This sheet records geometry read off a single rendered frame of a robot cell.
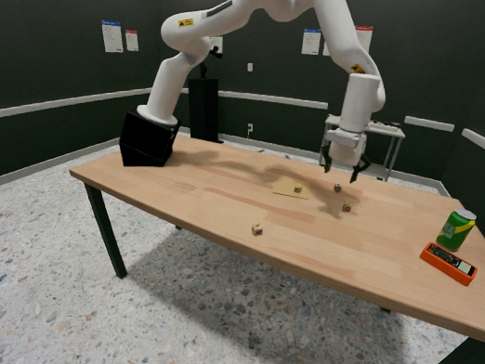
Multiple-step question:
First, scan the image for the green drink can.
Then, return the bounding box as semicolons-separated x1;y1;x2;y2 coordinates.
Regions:
437;208;476;251

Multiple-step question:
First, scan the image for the tan square mat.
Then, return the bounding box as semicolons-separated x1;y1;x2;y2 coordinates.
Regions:
271;177;309;200

